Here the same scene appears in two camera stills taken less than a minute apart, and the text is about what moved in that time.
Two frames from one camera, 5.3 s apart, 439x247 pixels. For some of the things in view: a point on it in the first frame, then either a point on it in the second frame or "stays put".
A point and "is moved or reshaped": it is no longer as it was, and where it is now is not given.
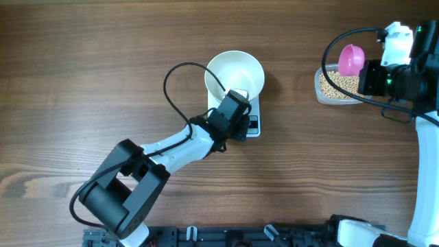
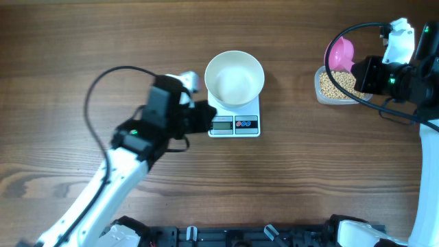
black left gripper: [243, 125] -> [202, 119]
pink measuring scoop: [351, 60] is moved or reshaped
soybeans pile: [348, 84] stays put
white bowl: [235, 70] stays put
